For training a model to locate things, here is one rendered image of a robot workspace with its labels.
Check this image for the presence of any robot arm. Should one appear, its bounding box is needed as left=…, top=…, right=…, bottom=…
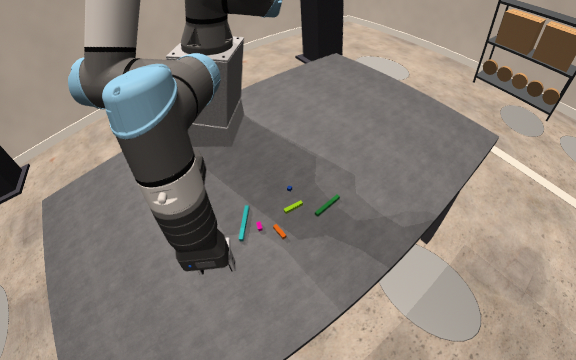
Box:
left=68, top=0, right=282, bottom=188

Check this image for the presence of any turquoise rod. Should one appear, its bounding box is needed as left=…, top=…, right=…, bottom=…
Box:
left=239, top=205, right=249, bottom=241

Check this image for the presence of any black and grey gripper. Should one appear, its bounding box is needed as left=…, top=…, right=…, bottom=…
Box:
left=137, top=149, right=236, bottom=275

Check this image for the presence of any orange flat bar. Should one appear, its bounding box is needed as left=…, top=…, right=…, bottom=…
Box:
left=273, top=224, right=286, bottom=239

